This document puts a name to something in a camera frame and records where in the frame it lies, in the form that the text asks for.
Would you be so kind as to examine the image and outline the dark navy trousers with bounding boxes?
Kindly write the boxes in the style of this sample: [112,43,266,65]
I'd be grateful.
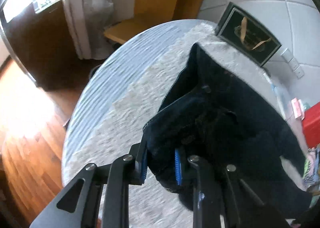
[143,44,311,219]

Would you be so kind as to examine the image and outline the white lace tablecloth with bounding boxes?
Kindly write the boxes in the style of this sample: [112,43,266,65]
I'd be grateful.
[62,21,306,227]

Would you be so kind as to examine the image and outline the blue striped bed sheet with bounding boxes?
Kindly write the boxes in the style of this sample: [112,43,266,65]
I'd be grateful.
[61,19,203,183]

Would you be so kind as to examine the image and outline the white blue paper booklet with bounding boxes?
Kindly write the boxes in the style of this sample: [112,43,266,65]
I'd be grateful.
[264,69,293,120]

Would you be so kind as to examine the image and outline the red plastic storage case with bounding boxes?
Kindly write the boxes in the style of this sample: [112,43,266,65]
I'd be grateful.
[302,103,320,148]

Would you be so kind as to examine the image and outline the pink tissue pack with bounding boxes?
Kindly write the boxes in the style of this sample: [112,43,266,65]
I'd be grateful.
[291,98,305,120]

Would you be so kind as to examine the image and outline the black framed box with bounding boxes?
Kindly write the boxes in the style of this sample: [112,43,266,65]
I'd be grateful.
[215,2,281,67]

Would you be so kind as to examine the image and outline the dark wooden door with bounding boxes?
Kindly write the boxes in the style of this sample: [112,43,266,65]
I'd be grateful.
[1,1,103,91]

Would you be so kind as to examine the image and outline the white wall socket strip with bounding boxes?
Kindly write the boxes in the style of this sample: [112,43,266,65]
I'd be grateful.
[280,48,304,79]

